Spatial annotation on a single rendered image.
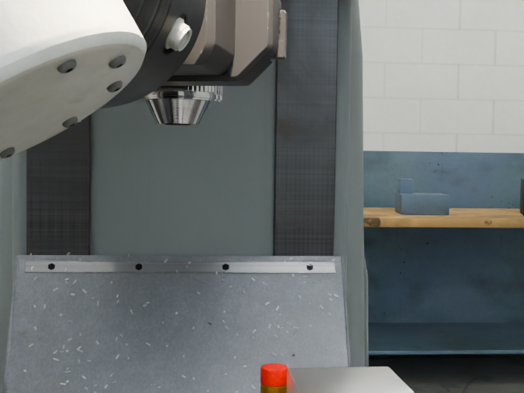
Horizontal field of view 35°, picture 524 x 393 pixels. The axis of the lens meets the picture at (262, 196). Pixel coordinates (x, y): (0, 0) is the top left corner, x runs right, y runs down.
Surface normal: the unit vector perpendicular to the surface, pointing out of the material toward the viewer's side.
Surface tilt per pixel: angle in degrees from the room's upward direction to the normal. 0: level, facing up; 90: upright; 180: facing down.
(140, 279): 63
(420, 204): 90
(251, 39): 89
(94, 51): 149
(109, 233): 90
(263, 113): 90
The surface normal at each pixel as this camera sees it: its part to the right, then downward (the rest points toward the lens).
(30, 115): 0.50, 0.87
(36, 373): 0.13, -0.40
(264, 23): -0.18, 0.04
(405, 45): 0.08, 0.05
